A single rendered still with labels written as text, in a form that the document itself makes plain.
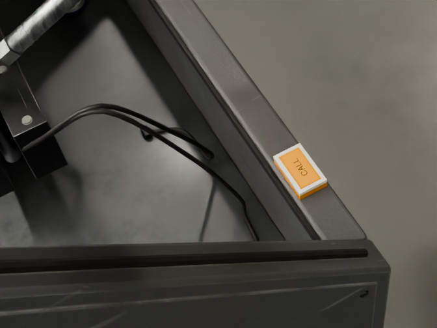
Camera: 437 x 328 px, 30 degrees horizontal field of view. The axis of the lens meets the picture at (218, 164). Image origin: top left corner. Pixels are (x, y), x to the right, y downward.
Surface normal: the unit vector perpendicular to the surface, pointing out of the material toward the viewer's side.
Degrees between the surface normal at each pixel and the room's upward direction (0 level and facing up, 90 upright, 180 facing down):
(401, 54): 0
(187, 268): 43
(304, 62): 0
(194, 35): 0
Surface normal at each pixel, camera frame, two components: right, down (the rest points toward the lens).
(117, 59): -0.11, -0.55
